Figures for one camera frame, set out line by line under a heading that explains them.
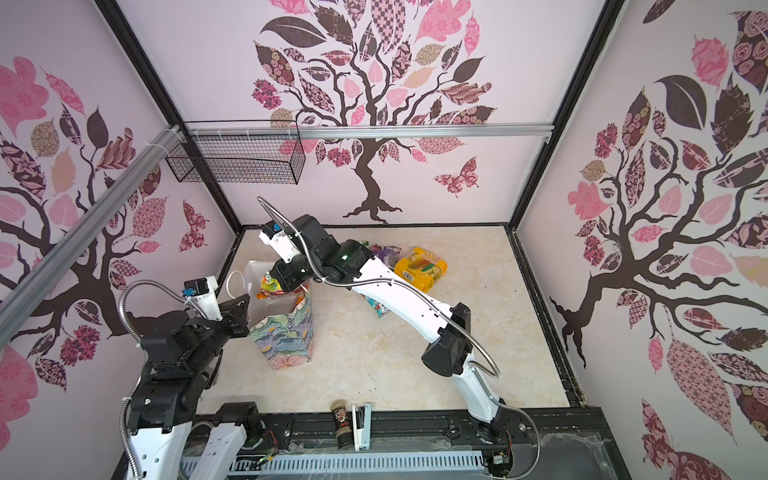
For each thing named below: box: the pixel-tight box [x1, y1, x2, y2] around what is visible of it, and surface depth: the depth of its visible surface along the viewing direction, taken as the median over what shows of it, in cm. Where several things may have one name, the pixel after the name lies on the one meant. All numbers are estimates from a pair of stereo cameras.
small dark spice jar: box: [330, 400, 354, 451], surface depth 74 cm
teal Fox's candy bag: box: [365, 296, 391, 319], surface depth 97 cm
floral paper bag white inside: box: [244, 261, 314, 371], surface depth 77 cm
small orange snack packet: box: [256, 271, 284, 300], surface depth 71 cm
